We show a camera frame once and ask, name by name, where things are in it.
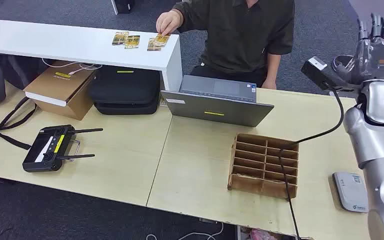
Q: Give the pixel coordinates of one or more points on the white table leg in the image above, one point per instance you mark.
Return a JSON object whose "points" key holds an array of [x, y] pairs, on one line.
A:
{"points": [[114, 6]]}

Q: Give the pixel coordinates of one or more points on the person's left forearm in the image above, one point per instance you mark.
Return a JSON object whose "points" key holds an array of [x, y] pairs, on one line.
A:
{"points": [[273, 68]]}

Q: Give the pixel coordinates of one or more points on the person's left hand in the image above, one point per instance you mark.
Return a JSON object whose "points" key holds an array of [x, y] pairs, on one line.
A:
{"points": [[270, 84]]}

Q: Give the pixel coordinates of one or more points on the pink bag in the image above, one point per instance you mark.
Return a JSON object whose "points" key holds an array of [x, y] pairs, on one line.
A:
{"points": [[261, 234]]}

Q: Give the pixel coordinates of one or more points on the wooden card organizer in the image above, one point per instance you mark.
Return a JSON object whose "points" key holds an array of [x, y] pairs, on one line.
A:
{"points": [[255, 185]]}

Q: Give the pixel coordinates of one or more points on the grey laptop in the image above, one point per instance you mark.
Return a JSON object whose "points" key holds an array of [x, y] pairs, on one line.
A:
{"points": [[212, 109]]}

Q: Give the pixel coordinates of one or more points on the autumn print hotel card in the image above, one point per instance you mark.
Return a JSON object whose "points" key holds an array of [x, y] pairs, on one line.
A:
{"points": [[132, 42], [120, 38], [152, 46], [163, 39]]}

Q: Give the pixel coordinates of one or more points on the black box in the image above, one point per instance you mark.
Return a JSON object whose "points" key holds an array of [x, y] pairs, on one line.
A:
{"points": [[124, 5]]}

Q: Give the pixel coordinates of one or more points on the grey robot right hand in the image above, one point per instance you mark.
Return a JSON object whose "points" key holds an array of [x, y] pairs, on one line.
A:
{"points": [[379, 59]]}

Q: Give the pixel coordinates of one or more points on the small patterned packet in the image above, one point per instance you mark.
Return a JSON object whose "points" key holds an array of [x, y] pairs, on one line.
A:
{"points": [[163, 101]]}

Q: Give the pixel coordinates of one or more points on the chrome stanchion post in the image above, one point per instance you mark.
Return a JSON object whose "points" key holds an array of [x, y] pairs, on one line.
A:
{"points": [[341, 60]]}

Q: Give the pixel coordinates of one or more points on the black remote controller with antennas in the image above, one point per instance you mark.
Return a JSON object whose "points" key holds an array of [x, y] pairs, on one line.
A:
{"points": [[44, 152]]}

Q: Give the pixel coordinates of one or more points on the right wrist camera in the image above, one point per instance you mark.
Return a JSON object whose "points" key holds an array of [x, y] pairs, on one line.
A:
{"points": [[316, 71]]}

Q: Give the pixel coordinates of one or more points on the person's right hand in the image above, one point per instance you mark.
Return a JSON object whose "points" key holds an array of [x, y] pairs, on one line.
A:
{"points": [[168, 22]]}

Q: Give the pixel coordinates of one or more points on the black bag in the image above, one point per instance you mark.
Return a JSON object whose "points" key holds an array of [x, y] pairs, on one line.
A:
{"points": [[13, 71]]}

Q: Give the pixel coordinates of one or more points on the grey floor plate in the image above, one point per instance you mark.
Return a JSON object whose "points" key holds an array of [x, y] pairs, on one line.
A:
{"points": [[208, 220]]}

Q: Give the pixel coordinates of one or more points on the black carrying case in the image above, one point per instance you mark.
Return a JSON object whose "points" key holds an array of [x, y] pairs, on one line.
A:
{"points": [[125, 89]]}

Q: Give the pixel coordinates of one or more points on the brown cardboard box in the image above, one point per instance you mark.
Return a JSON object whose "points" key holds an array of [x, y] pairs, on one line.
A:
{"points": [[59, 89]]}

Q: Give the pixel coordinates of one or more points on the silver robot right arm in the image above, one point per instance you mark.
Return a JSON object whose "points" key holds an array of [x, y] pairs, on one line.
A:
{"points": [[377, 139]]}

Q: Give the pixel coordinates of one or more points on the white counter shelf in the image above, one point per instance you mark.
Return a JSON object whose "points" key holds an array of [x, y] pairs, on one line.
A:
{"points": [[62, 41]]}

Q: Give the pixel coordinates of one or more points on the white card reader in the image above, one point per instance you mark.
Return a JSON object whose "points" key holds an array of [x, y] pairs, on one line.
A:
{"points": [[351, 192]]}

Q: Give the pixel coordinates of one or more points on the person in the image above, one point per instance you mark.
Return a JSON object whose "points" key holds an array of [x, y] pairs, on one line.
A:
{"points": [[245, 33]]}

